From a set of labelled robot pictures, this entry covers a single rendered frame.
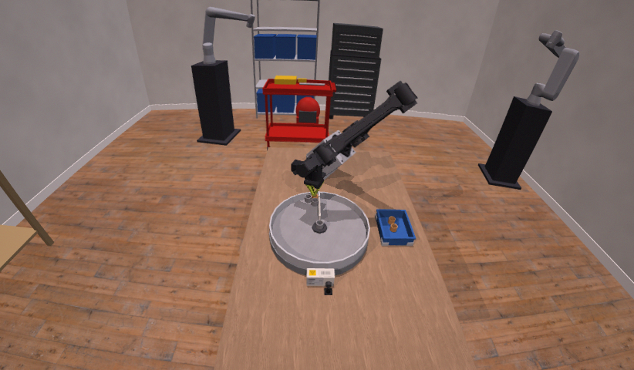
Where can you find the blue open crate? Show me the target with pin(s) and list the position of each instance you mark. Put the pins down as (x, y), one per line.
(404, 234)

